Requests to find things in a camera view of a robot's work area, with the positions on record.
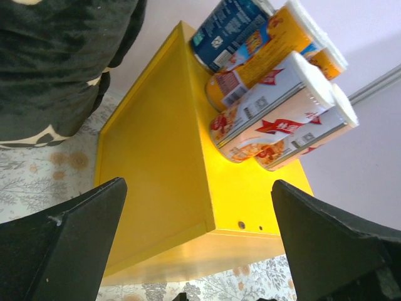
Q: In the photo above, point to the black floral plush blanket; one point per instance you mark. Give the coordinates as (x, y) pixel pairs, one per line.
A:
(56, 58)

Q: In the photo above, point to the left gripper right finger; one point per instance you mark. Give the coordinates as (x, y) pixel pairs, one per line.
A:
(333, 254)

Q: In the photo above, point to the floral patterned table mat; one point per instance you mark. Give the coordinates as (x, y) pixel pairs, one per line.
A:
(35, 179)

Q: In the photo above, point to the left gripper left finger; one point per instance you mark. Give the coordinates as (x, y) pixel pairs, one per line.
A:
(60, 253)

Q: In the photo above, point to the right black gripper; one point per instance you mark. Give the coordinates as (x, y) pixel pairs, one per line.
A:
(184, 296)

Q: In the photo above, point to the blue soup can top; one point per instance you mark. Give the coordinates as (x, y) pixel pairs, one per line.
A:
(227, 27)

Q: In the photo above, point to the can with white lid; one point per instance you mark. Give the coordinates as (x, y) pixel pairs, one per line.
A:
(287, 98)
(329, 125)

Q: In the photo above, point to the yellow wooden shelf cabinet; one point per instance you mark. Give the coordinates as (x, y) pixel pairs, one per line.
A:
(189, 212)

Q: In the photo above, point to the tall porridge can plastic lid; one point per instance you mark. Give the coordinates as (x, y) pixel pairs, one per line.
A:
(291, 28)

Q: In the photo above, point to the yellow orange can plastic lid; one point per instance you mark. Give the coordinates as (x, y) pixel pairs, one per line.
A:
(237, 78)

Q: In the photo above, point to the aluminium corner post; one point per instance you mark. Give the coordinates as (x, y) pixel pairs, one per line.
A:
(381, 83)

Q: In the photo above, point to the can with white lid front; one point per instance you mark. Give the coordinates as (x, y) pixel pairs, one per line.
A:
(287, 98)

